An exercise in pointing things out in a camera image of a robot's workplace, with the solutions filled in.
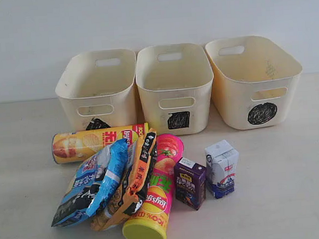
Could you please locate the pink Lays chip can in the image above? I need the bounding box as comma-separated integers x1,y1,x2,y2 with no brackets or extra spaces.
122,134,184,239

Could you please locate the yellow Lays chip can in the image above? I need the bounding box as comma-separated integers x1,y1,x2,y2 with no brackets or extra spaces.
52,123,149,164

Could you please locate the left cream plastic bin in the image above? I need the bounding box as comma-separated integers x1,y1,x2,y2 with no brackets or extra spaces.
55,49,138,131

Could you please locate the middle cream plastic bin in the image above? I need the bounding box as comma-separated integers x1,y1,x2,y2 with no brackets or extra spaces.
135,43,214,136

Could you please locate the purple drink carton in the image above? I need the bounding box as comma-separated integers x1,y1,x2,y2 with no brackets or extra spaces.
174,158,206,210

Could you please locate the blue black snack bag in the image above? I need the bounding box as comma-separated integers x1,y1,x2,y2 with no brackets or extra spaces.
51,139,129,227

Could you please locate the cream plastic bin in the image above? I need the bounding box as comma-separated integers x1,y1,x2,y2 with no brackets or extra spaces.
55,49,138,131
135,43,214,136
204,36,302,130

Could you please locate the right cream plastic bin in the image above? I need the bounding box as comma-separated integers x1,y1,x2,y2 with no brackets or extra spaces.
204,36,302,130

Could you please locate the orange black snack bag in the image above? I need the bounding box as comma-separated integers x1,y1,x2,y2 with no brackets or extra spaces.
91,128,157,231

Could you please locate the white blue milk carton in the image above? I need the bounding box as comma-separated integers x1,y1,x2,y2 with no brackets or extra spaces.
205,140,239,199

